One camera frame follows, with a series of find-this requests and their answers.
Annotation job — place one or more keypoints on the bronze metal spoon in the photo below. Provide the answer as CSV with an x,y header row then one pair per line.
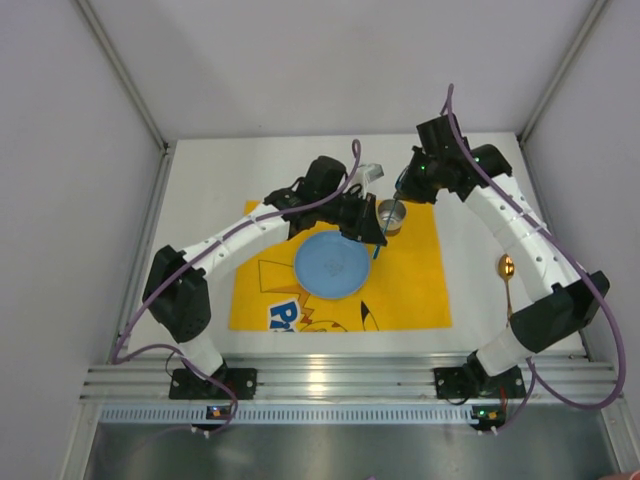
x,y
506,271

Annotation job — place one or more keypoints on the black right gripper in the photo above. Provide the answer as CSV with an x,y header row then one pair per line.
x,y
413,186

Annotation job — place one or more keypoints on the light blue plastic plate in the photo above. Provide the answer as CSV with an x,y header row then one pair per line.
x,y
331,267

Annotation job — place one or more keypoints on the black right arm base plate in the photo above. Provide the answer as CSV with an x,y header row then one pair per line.
x,y
452,383

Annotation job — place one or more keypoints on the perforated metal cable tray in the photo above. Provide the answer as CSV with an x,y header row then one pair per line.
x,y
299,414

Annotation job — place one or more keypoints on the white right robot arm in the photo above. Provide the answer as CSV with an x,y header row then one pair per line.
x,y
562,301

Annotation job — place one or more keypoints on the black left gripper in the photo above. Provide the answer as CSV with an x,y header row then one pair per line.
x,y
360,220

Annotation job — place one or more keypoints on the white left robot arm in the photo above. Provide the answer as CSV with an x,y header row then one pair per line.
x,y
177,289

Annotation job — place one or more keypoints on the yellow printed cloth mat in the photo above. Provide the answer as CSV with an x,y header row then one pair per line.
x,y
405,289

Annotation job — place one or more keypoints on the aluminium table edge rail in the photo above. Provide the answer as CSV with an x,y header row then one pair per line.
x,y
339,378

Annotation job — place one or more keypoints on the steel cup with brown base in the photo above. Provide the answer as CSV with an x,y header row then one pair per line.
x,y
391,214

